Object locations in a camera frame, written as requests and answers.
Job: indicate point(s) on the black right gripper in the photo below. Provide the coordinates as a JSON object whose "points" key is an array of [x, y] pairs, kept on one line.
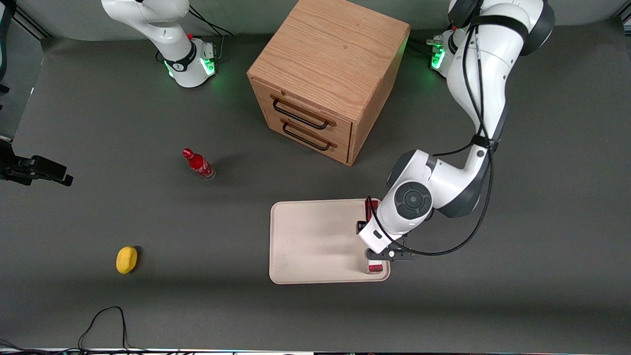
{"points": [[6, 155]]}

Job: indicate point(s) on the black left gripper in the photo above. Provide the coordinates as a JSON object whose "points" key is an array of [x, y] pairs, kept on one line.
{"points": [[361, 227]]}

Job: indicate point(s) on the red cookie box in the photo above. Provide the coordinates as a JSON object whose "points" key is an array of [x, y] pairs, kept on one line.
{"points": [[375, 268]]}

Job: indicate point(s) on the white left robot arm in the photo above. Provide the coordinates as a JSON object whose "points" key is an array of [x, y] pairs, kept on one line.
{"points": [[485, 74]]}

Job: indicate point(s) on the beige plastic tray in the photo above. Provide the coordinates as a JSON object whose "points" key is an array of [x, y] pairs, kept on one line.
{"points": [[315, 241]]}

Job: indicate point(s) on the yellow lemon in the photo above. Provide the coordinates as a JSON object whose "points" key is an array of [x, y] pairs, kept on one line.
{"points": [[126, 260]]}

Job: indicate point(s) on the red cola bottle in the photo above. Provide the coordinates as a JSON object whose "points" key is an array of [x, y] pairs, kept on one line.
{"points": [[199, 165]]}

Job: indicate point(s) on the wooden two-drawer cabinet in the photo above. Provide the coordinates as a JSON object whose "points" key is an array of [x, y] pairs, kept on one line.
{"points": [[328, 54]]}

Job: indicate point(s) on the grey base connector plug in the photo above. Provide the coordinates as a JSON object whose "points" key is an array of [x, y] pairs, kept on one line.
{"points": [[208, 50]]}

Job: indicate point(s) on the black frame strut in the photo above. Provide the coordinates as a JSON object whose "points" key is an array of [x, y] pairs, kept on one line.
{"points": [[32, 24]]}

